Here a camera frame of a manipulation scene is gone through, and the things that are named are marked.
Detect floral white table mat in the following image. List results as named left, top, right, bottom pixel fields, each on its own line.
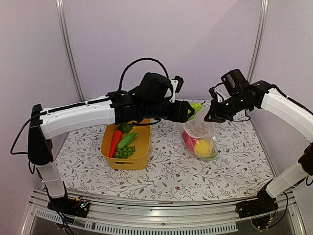
left=56, top=113, right=273, bottom=201

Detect orange toy carrot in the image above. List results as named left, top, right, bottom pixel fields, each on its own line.
left=109, top=130, right=122, bottom=158

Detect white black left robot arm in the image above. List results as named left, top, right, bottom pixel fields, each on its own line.
left=27, top=72, right=195, bottom=212

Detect yellow plastic basket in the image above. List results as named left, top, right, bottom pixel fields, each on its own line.
left=100, top=119, right=151, bottom=170

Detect right aluminium frame post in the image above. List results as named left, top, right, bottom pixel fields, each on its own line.
left=247, top=0, right=269, bottom=82

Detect aluminium front rail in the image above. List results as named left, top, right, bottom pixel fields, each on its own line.
left=20, top=189, right=308, bottom=235

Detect clear polka dot zip bag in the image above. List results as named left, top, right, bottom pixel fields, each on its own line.
left=178, top=106, right=217, bottom=160

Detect green toy grapes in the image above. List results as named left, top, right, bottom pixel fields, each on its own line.
left=113, top=145, right=135, bottom=159

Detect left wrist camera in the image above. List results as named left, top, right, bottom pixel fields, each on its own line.
left=169, top=75, right=184, bottom=103

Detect aluminium frame post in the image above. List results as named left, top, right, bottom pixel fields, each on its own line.
left=55, top=0, right=85, bottom=101
left=247, top=0, right=269, bottom=82

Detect green toy pear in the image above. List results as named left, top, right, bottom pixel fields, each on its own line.
left=194, top=101, right=205, bottom=112

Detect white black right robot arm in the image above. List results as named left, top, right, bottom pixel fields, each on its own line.
left=204, top=69, right=313, bottom=213

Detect red toy apple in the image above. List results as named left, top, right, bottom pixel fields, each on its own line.
left=181, top=131, right=198, bottom=151

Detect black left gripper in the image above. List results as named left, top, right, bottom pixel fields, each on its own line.
left=142, top=99, right=194, bottom=122

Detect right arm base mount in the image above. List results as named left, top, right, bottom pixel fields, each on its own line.
left=235, top=188, right=278, bottom=230

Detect green toy bitter gourd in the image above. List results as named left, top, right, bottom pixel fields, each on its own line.
left=117, top=132, right=137, bottom=149

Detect green toy apple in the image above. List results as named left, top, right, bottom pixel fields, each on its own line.
left=203, top=149, right=218, bottom=161

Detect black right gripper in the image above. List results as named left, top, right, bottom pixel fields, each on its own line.
left=204, top=92, right=251, bottom=123

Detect yellow toy apple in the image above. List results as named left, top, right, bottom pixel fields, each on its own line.
left=194, top=139, right=212, bottom=158

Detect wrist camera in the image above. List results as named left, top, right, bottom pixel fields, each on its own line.
left=208, top=87, right=225, bottom=103
left=169, top=75, right=184, bottom=103

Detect green toy leafy vegetable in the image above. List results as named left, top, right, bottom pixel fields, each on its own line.
left=117, top=123, right=134, bottom=134

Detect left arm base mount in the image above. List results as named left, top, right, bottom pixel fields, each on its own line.
left=47, top=191, right=90, bottom=218

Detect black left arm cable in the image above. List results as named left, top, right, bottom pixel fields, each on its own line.
left=118, top=57, right=170, bottom=91

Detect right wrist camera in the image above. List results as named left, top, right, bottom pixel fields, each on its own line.
left=208, top=87, right=225, bottom=103

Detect left aluminium frame post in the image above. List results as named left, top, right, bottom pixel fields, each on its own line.
left=55, top=0, right=85, bottom=101

